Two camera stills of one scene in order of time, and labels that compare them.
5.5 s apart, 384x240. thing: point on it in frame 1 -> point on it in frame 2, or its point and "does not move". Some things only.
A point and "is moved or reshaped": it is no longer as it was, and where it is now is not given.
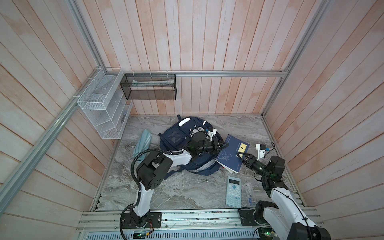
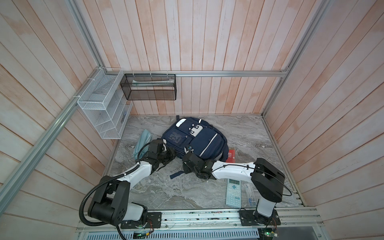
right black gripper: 250,160 -> 185,168
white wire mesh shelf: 100,102 does not move
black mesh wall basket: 149,86 does not move
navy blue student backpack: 174,138 is moved or reshaped
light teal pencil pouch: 143,144 does not move
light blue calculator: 233,193 does not move
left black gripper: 216,145 -> 172,155
